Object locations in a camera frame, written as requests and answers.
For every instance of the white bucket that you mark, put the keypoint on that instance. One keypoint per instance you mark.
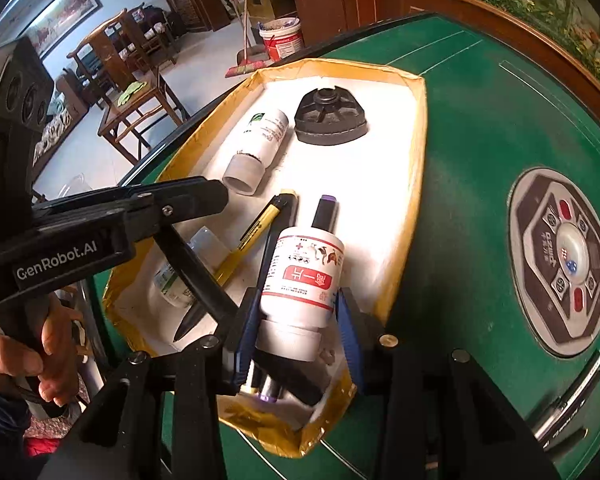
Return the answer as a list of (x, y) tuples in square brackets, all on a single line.
[(282, 40)]

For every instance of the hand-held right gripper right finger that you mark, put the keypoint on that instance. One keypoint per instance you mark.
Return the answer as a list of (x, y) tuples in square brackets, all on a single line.
[(352, 345)]

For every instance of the broom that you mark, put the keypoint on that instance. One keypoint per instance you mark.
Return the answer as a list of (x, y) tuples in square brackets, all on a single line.
[(252, 64)]

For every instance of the wooden chair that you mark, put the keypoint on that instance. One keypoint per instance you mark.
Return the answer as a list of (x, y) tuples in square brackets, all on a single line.
[(130, 112)]

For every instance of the framed wall painting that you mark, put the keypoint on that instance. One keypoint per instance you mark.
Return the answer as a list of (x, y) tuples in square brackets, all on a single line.
[(60, 15)]

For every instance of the purple-ended black marker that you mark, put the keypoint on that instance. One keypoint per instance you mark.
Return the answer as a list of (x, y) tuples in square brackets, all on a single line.
[(325, 215)]

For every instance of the white bottle red label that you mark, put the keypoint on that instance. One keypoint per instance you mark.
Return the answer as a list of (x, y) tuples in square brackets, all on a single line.
[(300, 280)]

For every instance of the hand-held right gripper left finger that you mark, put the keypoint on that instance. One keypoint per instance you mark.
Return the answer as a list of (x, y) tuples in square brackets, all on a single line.
[(247, 345)]

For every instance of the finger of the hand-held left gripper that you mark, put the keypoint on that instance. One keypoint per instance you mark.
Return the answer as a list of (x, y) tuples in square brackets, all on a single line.
[(195, 275), (195, 200)]

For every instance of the person's left forearm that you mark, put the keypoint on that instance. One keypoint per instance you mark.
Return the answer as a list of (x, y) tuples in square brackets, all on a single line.
[(0, 410)]

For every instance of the yellow pen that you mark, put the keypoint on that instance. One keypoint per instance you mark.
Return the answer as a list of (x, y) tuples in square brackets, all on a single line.
[(250, 242)]

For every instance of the black round disc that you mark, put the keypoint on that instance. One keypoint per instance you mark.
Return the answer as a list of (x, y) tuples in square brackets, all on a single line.
[(330, 120)]

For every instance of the yellow-taped cardboard box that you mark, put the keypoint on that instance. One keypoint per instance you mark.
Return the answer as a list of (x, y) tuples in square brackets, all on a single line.
[(360, 160)]

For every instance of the small clear bottle green label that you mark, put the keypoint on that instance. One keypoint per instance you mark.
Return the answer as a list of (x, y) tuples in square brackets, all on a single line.
[(167, 285)]

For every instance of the green cloth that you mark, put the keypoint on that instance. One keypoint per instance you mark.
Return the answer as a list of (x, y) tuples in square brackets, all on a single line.
[(130, 91)]

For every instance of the white bottle green label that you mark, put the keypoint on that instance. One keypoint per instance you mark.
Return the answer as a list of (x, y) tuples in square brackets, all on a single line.
[(262, 140)]

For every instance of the round table control panel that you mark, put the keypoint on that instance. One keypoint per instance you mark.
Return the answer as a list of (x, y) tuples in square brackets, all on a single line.
[(560, 260)]

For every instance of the person's left hand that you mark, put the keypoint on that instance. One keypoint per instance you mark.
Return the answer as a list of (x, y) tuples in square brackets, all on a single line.
[(60, 342)]

